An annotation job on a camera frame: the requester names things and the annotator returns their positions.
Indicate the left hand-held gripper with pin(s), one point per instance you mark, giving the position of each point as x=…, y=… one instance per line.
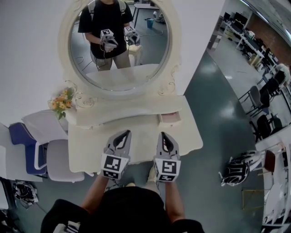
x=112, y=165

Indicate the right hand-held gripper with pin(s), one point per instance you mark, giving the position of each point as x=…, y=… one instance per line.
x=168, y=168

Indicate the white dressing table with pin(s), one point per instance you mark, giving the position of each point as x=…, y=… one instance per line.
x=143, y=141

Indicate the person's left forearm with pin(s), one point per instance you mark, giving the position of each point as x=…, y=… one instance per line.
x=95, y=193

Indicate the person's right forearm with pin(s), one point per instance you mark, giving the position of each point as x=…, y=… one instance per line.
x=174, y=200

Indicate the round white-framed mirror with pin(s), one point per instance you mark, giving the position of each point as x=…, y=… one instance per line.
x=141, y=75

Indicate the grey wooden shelf unit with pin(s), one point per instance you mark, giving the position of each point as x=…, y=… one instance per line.
x=215, y=31

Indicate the person's right shoe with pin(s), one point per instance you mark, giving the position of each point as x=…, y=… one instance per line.
x=152, y=174

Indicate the person's shoe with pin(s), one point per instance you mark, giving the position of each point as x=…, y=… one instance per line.
x=130, y=184
x=152, y=174

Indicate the person's beige trousers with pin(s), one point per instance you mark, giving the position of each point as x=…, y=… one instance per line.
x=152, y=186

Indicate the person's left shoe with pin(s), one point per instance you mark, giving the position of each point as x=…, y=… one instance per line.
x=130, y=184

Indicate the light grey chair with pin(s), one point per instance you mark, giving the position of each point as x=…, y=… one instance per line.
x=61, y=159

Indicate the person's black shirt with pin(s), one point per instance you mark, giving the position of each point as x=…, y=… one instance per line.
x=129, y=211

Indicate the yellow flower bouquet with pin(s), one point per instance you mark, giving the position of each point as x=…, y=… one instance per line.
x=61, y=101

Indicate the black and white bag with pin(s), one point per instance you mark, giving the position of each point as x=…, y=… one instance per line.
x=238, y=169

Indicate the black side chair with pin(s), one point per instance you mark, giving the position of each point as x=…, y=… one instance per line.
x=262, y=126

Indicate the grey-green side chair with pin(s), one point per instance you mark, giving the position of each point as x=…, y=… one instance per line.
x=254, y=97

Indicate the brown seat stool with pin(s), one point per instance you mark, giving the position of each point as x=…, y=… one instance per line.
x=269, y=160

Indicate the dark blue side chair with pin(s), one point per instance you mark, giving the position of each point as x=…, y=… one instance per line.
x=269, y=91

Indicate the row of white office desks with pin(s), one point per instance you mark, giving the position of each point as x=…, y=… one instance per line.
x=250, y=38

